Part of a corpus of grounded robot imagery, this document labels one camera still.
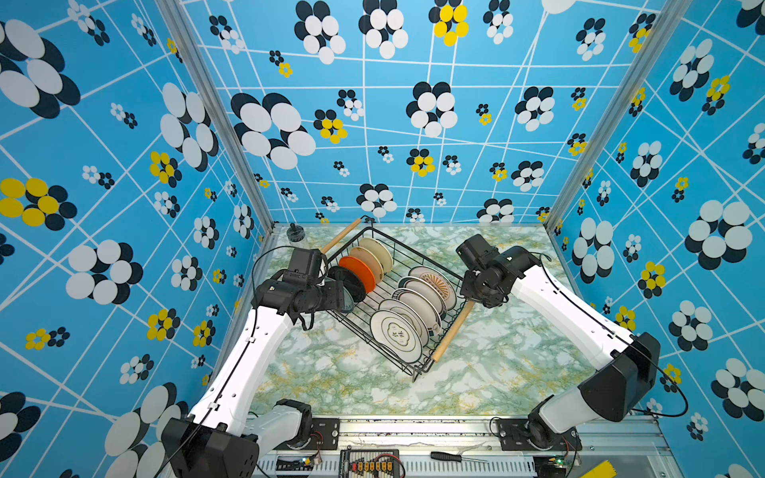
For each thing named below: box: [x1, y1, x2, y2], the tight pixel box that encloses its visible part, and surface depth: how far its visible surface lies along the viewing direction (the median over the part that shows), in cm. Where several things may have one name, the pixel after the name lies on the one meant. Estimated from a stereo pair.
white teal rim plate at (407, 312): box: [378, 298, 430, 348], surface depth 85 cm
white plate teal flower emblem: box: [369, 309, 424, 364], surface depth 84 cm
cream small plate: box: [359, 237, 394, 274], surface depth 98 cm
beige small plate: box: [349, 245, 384, 285], surface depth 95 cm
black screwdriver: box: [430, 451, 488, 463], surface depth 72 cm
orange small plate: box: [338, 255, 376, 294], surface depth 93 cm
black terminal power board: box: [338, 445, 401, 478], surface depth 70 cm
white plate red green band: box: [391, 287, 443, 336], surface depth 85 cm
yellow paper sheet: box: [579, 460, 618, 478], surface depth 70 cm
